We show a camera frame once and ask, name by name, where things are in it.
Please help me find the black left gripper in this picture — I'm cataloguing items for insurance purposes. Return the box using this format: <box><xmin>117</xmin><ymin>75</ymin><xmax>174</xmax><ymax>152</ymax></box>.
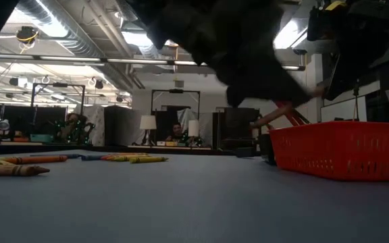
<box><xmin>194</xmin><ymin>33</ymin><xmax>314</xmax><ymax>108</ymax></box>

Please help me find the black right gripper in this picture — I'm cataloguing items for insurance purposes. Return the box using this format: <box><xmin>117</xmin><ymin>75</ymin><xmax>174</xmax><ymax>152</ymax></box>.
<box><xmin>324</xmin><ymin>30</ymin><xmax>388</xmax><ymax>101</ymax></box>

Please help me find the red crayon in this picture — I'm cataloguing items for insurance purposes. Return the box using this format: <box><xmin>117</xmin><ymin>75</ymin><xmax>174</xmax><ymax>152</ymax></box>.
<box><xmin>249</xmin><ymin>84</ymin><xmax>326</xmax><ymax>130</ymax></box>
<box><xmin>3</xmin><ymin>155</ymin><xmax>69</xmax><ymax>165</ymax></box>

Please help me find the whiteboard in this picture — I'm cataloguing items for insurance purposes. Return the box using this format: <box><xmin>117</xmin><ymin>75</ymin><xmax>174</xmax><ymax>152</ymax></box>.
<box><xmin>320</xmin><ymin>96</ymin><xmax>368</xmax><ymax>123</ymax></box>

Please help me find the red desk lamp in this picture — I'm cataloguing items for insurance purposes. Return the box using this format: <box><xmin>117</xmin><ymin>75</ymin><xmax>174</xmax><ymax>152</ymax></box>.
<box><xmin>275</xmin><ymin>100</ymin><xmax>311</xmax><ymax>127</ymax></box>

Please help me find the black cabinet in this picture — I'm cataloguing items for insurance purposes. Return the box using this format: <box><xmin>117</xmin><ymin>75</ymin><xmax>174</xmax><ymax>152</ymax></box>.
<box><xmin>103</xmin><ymin>105</ymin><xmax>142</xmax><ymax>147</ymax></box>
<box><xmin>212</xmin><ymin>107</ymin><xmax>263</xmax><ymax>151</ymax></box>

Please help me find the black mesh basket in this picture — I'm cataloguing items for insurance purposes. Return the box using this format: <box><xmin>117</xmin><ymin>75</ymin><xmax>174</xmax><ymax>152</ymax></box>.
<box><xmin>257</xmin><ymin>133</ymin><xmax>277</xmax><ymax>166</ymax></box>

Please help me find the red mesh basket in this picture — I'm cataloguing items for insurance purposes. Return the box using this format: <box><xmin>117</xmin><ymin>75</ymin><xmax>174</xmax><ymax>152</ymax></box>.
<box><xmin>268</xmin><ymin>121</ymin><xmax>389</xmax><ymax>183</ymax></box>

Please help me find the white table lamp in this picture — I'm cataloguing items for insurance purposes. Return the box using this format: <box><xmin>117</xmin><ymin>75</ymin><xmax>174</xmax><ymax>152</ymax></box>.
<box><xmin>139</xmin><ymin>115</ymin><xmax>158</xmax><ymax>146</ymax></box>
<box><xmin>188</xmin><ymin>119</ymin><xmax>201</xmax><ymax>146</ymax></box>

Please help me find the person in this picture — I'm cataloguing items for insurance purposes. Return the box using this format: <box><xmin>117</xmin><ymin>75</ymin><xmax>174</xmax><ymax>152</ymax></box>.
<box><xmin>165</xmin><ymin>121</ymin><xmax>189</xmax><ymax>143</ymax></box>

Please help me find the orange crayon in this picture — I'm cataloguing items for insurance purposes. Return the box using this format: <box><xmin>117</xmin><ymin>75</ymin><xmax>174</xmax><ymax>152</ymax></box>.
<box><xmin>0</xmin><ymin>164</ymin><xmax>51</xmax><ymax>178</ymax></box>
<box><xmin>100</xmin><ymin>153</ymin><xmax>149</xmax><ymax>161</ymax></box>

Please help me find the white cloth cover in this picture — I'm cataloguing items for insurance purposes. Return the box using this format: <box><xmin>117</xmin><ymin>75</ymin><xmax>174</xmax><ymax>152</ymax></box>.
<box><xmin>81</xmin><ymin>105</ymin><xmax>105</xmax><ymax>146</ymax></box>

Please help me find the background robot rig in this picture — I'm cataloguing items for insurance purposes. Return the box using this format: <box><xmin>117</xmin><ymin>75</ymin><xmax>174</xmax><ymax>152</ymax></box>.
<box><xmin>54</xmin><ymin>113</ymin><xmax>97</xmax><ymax>145</ymax></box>

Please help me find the long ceiling light strip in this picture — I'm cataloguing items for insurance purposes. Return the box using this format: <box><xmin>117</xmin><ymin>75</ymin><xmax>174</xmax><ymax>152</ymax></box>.
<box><xmin>0</xmin><ymin>52</ymin><xmax>306</xmax><ymax>72</ymax></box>

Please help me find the teal box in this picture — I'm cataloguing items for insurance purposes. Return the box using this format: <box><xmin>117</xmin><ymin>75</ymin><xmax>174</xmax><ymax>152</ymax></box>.
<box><xmin>29</xmin><ymin>133</ymin><xmax>55</xmax><ymax>144</ymax></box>

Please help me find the black background rig frame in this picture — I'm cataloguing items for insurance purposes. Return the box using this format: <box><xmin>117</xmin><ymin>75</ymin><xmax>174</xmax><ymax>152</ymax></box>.
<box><xmin>151</xmin><ymin>88</ymin><xmax>201</xmax><ymax>148</ymax></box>
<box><xmin>30</xmin><ymin>82</ymin><xmax>86</xmax><ymax>146</ymax></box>

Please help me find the silver ventilation duct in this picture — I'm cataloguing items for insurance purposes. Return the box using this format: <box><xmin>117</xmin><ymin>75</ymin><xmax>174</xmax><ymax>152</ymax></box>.
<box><xmin>3</xmin><ymin>0</ymin><xmax>134</xmax><ymax>92</ymax></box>

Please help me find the yellow ceiling cable reel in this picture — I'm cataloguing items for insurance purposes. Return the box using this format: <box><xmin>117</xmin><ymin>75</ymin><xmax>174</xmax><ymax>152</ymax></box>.
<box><xmin>14</xmin><ymin>26</ymin><xmax>41</xmax><ymax>47</ymax></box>

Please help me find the black aluminium table frame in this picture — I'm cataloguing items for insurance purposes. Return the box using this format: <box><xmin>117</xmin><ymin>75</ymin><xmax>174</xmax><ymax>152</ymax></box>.
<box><xmin>0</xmin><ymin>142</ymin><xmax>269</xmax><ymax>158</ymax></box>

